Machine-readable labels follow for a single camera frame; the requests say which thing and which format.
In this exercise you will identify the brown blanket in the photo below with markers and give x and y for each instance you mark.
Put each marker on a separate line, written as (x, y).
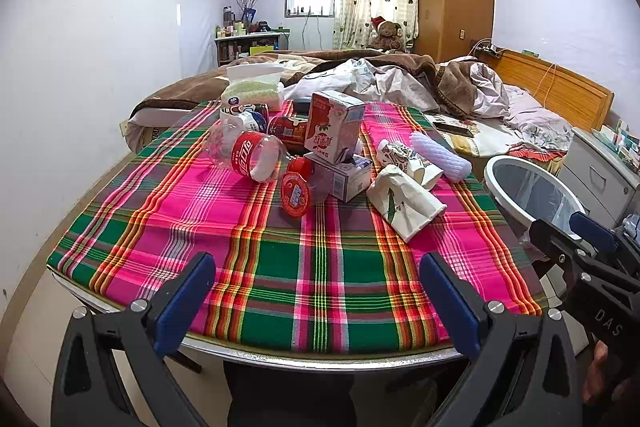
(451, 85)

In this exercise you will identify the brown teddy bear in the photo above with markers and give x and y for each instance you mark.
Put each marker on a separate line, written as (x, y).
(388, 35)

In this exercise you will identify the plaid pink green tablecloth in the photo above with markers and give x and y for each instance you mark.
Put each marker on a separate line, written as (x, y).
(338, 280)

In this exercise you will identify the white tissue pack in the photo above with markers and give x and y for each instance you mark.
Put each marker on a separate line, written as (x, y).
(254, 84)

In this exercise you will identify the white round trash bin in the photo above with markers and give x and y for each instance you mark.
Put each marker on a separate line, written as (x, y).
(525, 192)

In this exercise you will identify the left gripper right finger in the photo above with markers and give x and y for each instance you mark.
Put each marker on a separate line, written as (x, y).
(522, 368)

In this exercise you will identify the red white milk carton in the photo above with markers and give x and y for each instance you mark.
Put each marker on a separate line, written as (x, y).
(333, 125)

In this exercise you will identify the red cartoon can large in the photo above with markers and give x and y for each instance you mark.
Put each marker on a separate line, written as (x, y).
(291, 131)

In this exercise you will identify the shelf with bottles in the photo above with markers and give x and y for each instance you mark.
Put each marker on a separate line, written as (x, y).
(246, 37)

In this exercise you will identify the dark blue glasses case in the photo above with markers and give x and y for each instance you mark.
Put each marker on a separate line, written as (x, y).
(301, 106)

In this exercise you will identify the black smartphone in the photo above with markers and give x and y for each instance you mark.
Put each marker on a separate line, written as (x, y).
(457, 129)

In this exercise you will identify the white foam net sleeve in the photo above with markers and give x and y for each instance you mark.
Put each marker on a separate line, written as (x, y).
(453, 166)

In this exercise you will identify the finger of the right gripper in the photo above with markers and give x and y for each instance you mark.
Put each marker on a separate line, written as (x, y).
(561, 249)
(603, 240)

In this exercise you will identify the red cartoon can small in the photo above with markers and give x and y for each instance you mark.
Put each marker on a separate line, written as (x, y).
(258, 111)

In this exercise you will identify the floral bed sheet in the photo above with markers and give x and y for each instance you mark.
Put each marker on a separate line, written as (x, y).
(529, 131)

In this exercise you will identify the person right hand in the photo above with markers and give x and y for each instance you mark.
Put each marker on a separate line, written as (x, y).
(601, 381)

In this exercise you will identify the purple white small carton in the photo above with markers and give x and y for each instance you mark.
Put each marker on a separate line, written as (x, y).
(344, 180)

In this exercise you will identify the wooden headboard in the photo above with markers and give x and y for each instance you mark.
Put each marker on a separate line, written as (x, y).
(584, 103)

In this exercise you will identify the white blue yogurt bottle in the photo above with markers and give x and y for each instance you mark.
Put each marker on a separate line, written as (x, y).
(252, 121)

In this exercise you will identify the grey drawer cabinet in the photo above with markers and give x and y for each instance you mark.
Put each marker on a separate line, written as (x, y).
(606, 188)

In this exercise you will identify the clear cola plastic bottle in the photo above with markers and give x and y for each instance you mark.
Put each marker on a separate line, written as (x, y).
(260, 157)

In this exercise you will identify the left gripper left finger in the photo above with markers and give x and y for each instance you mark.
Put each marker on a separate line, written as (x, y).
(88, 389)

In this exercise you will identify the red lid plastic cup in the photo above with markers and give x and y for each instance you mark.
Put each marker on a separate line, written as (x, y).
(297, 194)

